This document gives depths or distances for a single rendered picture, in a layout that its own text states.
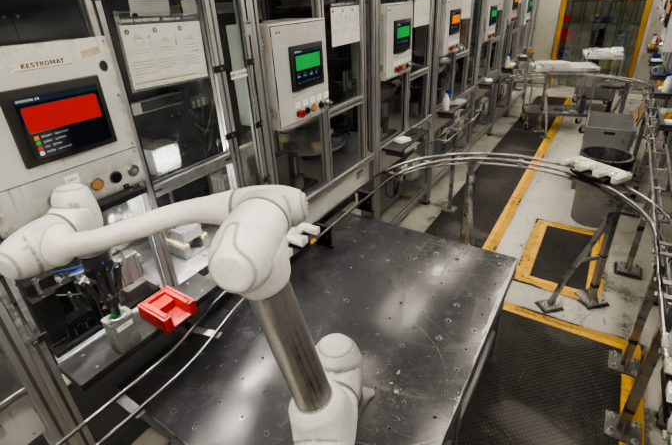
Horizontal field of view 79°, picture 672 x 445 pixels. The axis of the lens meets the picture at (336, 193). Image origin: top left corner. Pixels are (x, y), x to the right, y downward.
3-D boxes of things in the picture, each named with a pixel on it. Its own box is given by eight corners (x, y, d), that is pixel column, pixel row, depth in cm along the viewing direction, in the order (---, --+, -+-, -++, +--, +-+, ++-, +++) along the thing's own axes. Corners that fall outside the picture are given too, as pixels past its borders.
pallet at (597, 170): (558, 172, 265) (561, 157, 260) (573, 167, 270) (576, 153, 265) (612, 193, 235) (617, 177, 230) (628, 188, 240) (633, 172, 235)
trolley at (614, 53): (615, 117, 622) (632, 50, 579) (572, 114, 645) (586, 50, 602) (608, 103, 689) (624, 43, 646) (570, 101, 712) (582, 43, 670)
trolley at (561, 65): (522, 131, 581) (533, 62, 538) (517, 120, 629) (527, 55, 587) (590, 134, 558) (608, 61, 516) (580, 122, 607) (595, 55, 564)
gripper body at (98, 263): (100, 241, 122) (109, 266, 126) (71, 255, 116) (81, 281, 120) (114, 247, 119) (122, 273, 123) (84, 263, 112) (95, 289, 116)
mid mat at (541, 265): (600, 306, 263) (601, 305, 262) (511, 280, 291) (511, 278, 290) (608, 234, 337) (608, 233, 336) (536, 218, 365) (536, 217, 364)
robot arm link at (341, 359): (365, 372, 139) (364, 324, 129) (360, 422, 123) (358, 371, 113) (319, 367, 142) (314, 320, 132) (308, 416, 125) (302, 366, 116)
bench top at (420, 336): (377, 607, 93) (377, 599, 91) (118, 394, 147) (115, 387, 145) (517, 264, 204) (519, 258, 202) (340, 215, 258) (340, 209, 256)
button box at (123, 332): (121, 354, 129) (110, 326, 123) (107, 344, 133) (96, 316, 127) (143, 337, 135) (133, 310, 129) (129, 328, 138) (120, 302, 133)
